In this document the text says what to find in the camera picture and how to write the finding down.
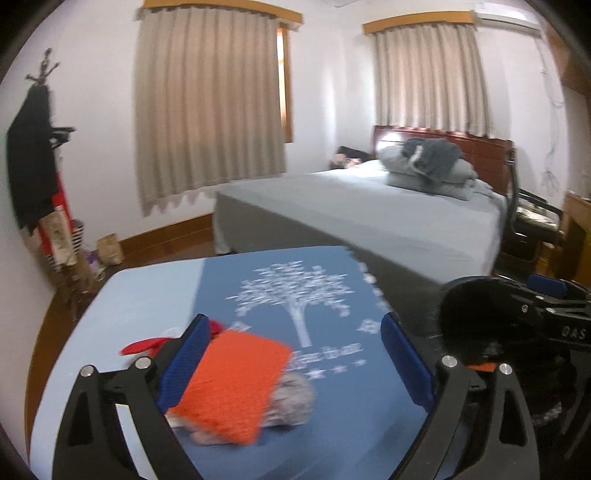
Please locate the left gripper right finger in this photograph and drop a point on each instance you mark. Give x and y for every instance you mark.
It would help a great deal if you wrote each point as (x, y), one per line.
(501, 442)

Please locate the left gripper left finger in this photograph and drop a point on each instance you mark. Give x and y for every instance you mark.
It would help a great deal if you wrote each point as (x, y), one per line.
(90, 442)

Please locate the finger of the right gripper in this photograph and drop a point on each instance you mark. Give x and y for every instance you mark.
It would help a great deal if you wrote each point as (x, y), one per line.
(547, 286)

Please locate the black trash bin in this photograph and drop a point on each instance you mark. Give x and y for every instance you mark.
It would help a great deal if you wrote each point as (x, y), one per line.
(469, 319)

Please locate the wooden desk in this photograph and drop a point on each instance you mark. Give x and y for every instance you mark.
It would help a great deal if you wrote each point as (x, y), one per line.
(573, 261)

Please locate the red ribbon bow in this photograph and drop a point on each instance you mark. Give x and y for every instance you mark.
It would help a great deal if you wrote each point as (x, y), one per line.
(151, 346)

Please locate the black office chair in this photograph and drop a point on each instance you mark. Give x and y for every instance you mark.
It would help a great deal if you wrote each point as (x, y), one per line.
(531, 225)

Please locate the wooden coat rack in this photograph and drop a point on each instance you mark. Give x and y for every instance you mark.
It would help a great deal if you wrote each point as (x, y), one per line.
(73, 283)

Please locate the brown paper bag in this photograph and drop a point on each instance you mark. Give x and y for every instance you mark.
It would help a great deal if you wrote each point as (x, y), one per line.
(109, 250)

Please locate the blue tree print tablecloth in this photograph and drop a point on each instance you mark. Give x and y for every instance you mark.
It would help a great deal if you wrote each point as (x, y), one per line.
(364, 420)

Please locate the wooden headboard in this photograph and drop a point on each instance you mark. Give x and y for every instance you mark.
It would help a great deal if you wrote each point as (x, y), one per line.
(493, 159)

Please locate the bed with grey sheet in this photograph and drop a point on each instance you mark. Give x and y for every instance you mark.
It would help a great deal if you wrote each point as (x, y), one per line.
(413, 243)

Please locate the striped black white bag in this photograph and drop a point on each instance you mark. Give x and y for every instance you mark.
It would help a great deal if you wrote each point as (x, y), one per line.
(78, 239)

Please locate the dark grey folded clothes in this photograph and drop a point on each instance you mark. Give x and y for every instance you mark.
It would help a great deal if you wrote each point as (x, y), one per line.
(432, 158)

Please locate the lower grey pillow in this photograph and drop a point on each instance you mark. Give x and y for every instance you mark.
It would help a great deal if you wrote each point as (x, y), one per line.
(462, 192)

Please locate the grey pillow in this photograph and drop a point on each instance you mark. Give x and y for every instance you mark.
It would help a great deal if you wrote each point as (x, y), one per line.
(394, 161)
(462, 192)

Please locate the beige canvas tote bag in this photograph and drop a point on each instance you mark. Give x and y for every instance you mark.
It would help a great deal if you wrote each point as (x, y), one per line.
(59, 214)

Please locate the upper grey pillow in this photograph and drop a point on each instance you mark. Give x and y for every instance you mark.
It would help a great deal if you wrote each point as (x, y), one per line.
(394, 161)

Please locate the red hanging bag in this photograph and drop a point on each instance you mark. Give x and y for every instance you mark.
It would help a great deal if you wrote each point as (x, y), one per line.
(58, 199)

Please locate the beige right window curtain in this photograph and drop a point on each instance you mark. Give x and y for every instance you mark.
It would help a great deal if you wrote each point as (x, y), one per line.
(431, 76)

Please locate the beige window curtain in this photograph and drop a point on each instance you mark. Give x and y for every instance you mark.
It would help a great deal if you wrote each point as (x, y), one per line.
(207, 100)
(431, 76)

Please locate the black bag beside bed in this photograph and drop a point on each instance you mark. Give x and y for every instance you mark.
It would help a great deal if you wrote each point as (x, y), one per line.
(346, 157)

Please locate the black hanging coat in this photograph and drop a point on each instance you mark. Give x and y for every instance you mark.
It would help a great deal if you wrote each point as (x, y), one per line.
(30, 160)

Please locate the white air conditioner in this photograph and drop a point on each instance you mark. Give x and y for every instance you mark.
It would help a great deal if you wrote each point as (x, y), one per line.
(507, 16)

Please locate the beige left window curtain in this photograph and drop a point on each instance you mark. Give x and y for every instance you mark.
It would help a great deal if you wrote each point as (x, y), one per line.
(207, 100)

